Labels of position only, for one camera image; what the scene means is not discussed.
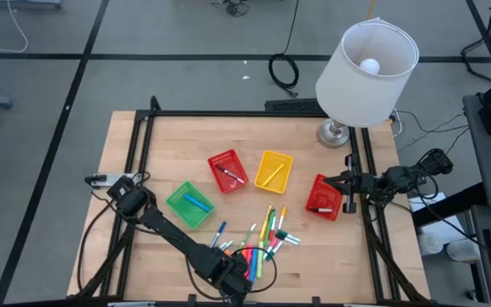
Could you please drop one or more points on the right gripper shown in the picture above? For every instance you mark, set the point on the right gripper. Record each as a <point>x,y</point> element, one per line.
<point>362,184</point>

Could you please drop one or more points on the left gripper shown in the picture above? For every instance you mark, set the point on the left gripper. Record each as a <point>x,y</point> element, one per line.
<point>228,275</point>

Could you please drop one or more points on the orange highlighter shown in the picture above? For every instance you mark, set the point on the orange highlighter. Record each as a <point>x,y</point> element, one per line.
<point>244,251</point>
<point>227,252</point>

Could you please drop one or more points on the pink highlighter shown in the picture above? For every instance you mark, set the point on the pink highlighter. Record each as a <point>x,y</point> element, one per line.
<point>248,262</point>

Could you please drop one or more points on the blue highlighter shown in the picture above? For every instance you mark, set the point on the blue highlighter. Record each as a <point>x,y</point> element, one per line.
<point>253,268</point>
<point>196,203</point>

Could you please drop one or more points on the small white marker dark cap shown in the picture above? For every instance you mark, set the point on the small white marker dark cap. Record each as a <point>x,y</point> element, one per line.
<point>324,210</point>

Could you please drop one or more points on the light green highlighter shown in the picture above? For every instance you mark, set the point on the light green highlighter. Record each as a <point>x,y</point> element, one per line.
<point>260,262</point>

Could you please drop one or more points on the white marker red cap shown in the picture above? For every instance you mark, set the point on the white marker red cap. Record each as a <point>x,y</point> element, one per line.
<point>273,229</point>

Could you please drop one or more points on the yellow highlighter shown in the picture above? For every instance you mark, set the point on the yellow highlighter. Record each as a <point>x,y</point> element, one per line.
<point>265,222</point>
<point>273,175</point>

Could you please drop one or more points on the white marker green cap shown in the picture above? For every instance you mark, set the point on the white marker green cap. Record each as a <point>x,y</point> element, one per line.
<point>287,241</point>

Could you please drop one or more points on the white marker orange cap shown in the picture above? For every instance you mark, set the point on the white marker orange cap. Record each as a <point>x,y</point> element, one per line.
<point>282,217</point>

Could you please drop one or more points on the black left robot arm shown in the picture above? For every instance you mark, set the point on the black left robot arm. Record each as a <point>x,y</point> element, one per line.
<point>164,224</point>

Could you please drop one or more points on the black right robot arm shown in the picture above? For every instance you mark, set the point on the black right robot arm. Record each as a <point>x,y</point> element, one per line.
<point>399,177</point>

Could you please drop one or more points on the red plastic basket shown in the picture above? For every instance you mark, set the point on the red plastic basket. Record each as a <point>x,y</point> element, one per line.
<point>220,160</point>
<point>320,196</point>

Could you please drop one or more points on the black table clamp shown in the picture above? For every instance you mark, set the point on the black table clamp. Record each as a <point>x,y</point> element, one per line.
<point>192,299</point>
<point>315,300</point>

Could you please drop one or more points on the white marker pink cap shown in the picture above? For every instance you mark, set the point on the white marker pink cap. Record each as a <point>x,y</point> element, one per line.
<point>271,247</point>

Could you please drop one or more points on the yellow plastic basket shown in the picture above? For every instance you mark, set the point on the yellow plastic basket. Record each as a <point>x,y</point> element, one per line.
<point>267,162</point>

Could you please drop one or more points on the table lamp white shade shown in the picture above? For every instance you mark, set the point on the table lamp white shade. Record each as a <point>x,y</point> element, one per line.
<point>356,102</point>

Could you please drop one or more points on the black power strip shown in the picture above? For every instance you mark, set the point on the black power strip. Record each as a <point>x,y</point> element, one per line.
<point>294,106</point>

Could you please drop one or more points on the green plastic basket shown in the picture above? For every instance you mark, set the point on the green plastic basket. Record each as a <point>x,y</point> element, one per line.
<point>177,200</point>

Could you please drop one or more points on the white cup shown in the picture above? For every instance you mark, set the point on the white cup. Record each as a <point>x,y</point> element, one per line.
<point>429,244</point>

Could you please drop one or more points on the black bar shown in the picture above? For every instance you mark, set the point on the black bar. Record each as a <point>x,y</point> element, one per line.
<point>450,204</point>

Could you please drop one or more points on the white light bulb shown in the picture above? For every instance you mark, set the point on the white light bulb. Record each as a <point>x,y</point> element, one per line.
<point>369,66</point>

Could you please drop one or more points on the white roll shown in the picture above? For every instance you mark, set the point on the white roll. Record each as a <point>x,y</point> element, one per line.
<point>463,250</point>

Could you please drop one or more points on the black corner clamp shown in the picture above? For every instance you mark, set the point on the black corner clamp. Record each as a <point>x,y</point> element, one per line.
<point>155,104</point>

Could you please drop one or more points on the grey stand base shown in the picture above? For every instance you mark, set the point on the grey stand base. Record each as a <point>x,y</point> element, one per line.
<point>26,3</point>

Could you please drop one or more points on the silver aluminium bracket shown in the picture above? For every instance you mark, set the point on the silver aluminium bracket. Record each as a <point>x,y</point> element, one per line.
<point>132,304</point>
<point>362,305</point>

